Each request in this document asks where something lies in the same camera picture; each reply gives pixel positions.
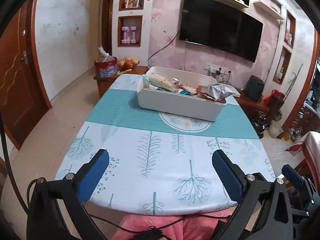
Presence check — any white plastic storage bin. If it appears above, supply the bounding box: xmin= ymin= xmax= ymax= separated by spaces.
xmin=136 ymin=66 xmax=238 ymax=121

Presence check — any silver white snack bag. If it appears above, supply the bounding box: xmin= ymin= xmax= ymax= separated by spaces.
xmin=207 ymin=83 xmax=234 ymax=102

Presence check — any red white cookie packet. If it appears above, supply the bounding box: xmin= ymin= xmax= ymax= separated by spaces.
xmin=197 ymin=92 xmax=217 ymax=101

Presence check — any orange white snack packet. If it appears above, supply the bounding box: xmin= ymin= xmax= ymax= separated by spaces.
xmin=180 ymin=86 xmax=198 ymax=94

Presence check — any blue snack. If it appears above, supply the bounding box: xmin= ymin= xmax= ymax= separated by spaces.
xmin=180 ymin=90 xmax=191 ymax=95

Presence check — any pink trousers lap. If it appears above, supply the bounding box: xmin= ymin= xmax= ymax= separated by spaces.
xmin=120 ymin=209 xmax=234 ymax=239

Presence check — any white bucket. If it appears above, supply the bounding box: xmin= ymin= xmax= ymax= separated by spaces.
xmin=268 ymin=120 xmax=283 ymax=138

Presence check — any teal white tablecloth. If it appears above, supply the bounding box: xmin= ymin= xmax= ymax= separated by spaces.
xmin=56 ymin=74 xmax=275 ymax=216

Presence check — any dark red paper bag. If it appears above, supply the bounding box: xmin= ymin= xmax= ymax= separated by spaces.
xmin=263 ymin=89 xmax=285 ymax=122

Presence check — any black air fryer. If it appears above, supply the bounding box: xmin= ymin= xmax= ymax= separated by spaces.
xmin=243 ymin=75 xmax=265 ymax=101

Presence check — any wooden tv cabinet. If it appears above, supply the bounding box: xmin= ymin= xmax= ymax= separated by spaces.
xmin=94 ymin=66 xmax=149 ymax=98

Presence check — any brown wooden door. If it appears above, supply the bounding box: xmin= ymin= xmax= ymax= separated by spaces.
xmin=1 ymin=0 xmax=52 ymax=149

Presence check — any red gift bag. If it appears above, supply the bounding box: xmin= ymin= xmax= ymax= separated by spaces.
xmin=94 ymin=46 xmax=118 ymax=79

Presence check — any fruit bowl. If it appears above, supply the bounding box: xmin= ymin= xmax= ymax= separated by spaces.
xmin=117 ymin=57 xmax=140 ymax=70

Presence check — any pink dumbbell right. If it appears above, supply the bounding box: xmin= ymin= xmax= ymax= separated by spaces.
xmin=130 ymin=26 xmax=137 ymax=44

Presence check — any pink dumbbell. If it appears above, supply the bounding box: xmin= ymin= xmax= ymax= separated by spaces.
xmin=121 ymin=26 xmax=130 ymax=44
xmin=130 ymin=26 xmax=137 ymax=44

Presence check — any pink dumbbell left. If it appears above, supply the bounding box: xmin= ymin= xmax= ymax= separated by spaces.
xmin=121 ymin=26 xmax=130 ymax=44

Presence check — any framed photo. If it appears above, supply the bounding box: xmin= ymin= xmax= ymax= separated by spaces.
xmin=126 ymin=0 xmax=140 ymax=9

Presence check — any white wall power strip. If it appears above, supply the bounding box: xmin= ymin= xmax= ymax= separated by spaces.
xmin=204 ymin=62 xmax=229 ymax=74

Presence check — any black television cable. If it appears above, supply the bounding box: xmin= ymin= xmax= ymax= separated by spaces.
xmin=147 ymin=29 xmax=181 ymax=67

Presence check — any black wall television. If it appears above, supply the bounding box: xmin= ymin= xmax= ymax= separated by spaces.
xmin=179 ymin=0 xmax=263 ymax=62

